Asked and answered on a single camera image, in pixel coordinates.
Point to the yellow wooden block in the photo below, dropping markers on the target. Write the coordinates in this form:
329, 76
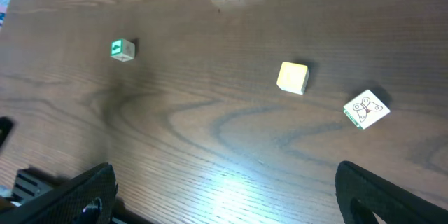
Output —
293, 77

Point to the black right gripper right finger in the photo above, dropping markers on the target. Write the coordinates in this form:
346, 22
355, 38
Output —
363, 197

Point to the green R wooden block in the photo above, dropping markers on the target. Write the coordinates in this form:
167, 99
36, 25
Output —
365, 109

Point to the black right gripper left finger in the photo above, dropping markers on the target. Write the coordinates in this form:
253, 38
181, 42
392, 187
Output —
87, 198

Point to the green picture wooden block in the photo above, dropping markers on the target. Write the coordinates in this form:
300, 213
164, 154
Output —
123, 50

